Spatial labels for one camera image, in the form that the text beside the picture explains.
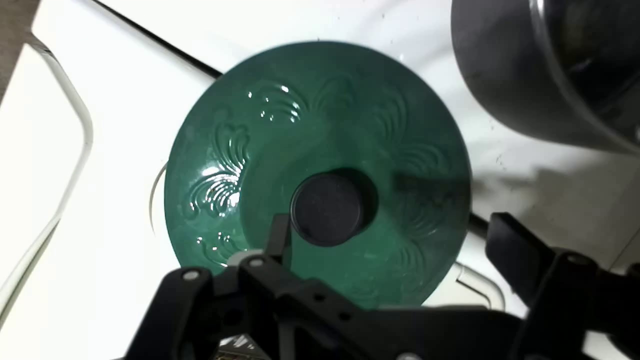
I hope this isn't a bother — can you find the dark grey saucepan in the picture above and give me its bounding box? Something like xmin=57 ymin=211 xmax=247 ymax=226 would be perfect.
xmin=449 ymin=0 xmax=640 ymax=157

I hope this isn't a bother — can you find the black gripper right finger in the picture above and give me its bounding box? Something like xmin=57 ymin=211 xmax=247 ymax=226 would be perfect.
xmin=483 ymin=211 xmax=640 ymax=360

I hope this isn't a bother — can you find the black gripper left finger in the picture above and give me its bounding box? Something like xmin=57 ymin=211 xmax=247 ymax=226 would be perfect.
xmin=121 ymin=211 xmax=375 ymax=360

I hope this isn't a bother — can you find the green pan lid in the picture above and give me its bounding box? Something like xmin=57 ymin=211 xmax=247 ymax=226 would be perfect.
xmin=164 ymin=42 xmax=469 ymax=308

